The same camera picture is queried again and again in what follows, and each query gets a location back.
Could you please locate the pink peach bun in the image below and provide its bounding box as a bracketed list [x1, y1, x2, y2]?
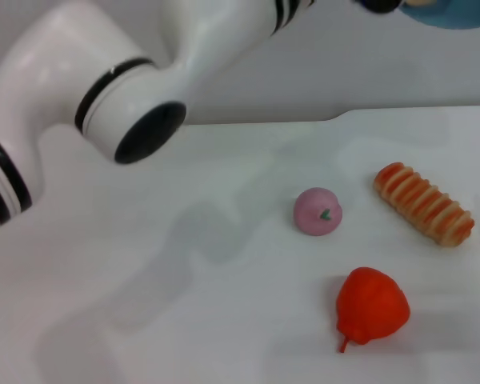
[294, 186, 343, 238]

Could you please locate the blue plastic bowl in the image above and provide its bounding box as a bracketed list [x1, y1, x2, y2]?
[398, 0, 480, 31]

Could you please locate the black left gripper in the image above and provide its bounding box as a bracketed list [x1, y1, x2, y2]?
[350, 0, 404, 15]

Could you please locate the orange striped long bread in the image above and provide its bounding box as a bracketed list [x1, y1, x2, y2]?
[374, 162, 476, 247]

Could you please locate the red bell pepper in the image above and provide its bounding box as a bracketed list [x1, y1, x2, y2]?
[335, 266, 411, 354]

